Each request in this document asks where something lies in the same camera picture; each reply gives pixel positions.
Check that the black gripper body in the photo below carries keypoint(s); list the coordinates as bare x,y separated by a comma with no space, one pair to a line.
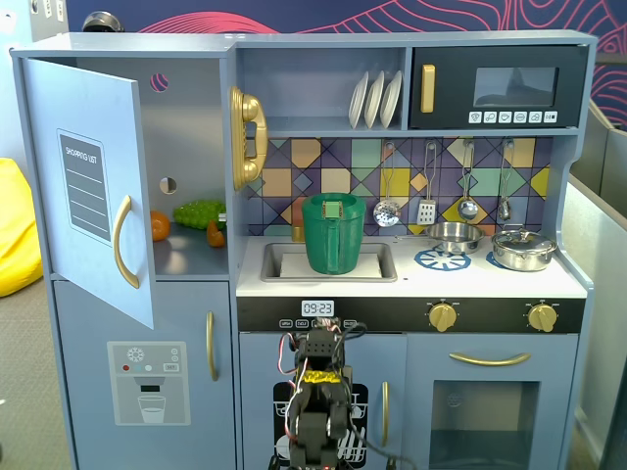
320,329

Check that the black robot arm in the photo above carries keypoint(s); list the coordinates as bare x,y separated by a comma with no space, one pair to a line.
313,431

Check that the blue oven door with window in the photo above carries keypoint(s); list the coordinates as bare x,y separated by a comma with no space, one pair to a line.
421,352

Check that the blue water dispenser freezer door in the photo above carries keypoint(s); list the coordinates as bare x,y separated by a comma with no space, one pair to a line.
88,313

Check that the black toy microwave door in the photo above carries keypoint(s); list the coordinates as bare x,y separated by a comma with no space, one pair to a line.
450,59

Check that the blue shopping list fridge door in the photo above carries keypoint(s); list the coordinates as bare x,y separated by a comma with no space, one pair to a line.
63,98

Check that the grey toy sink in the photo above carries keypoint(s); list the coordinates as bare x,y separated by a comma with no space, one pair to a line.
274,267

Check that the green plastic bucket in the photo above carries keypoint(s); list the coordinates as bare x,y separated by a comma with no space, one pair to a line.
338,245

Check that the gold toy faucet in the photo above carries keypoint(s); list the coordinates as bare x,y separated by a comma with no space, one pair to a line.
298,234

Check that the gold stove knob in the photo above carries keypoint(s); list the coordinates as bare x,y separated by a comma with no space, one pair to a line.
543,318
443,318

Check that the steel skimmer spoon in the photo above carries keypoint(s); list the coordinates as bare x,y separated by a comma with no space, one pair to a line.
387,213

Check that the orange toy fruit slice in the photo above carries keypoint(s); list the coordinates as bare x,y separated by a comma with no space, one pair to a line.
215,236

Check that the steel slotted spatula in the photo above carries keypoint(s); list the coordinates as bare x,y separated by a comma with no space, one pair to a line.
427,210

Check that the steel frying pan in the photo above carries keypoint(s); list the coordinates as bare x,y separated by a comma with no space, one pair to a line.
455,237

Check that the blue toy kitchen unit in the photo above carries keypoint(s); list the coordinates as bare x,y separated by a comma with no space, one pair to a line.
490,289

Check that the green toy grapes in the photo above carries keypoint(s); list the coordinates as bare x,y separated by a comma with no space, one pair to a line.
198,215

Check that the steel ladle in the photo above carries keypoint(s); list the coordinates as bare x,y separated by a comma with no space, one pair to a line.
467,209

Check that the steel cooking pot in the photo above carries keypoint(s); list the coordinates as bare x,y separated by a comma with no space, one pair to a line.
521,259

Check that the steel pot lid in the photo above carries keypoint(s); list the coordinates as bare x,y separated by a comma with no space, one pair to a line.
521,241

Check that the steel hanging spoon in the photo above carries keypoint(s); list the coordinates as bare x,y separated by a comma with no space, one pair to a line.
504,208

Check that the white toy plate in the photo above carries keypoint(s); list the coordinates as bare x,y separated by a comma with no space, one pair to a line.
374,100
392,98
357,100

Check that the gold toy telephone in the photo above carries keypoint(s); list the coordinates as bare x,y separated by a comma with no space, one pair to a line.
250,108

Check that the grey office partition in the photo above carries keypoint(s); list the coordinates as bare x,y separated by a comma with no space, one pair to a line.
605,205

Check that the yellow bean bag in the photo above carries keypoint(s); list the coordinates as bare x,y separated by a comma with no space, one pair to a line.
17,235

